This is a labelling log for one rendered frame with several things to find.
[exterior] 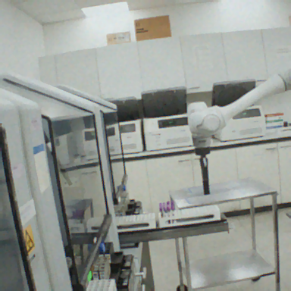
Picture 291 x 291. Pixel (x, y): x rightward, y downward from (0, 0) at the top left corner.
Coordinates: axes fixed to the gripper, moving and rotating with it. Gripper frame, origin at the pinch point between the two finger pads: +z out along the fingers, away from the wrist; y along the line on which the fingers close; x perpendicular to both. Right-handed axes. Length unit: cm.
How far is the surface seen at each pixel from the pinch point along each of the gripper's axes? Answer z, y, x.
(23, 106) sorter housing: -45, 105, -45
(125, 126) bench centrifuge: -24, -233, -56
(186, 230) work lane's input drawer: 18.4, 6.7, -12.4
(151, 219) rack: 11.2, 4.4, -28.4
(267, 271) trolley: 69, -34, 38
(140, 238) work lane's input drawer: 19.6, 6.7, -34.5
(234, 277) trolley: 69, -33, 17
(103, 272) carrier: 11, 61, -44
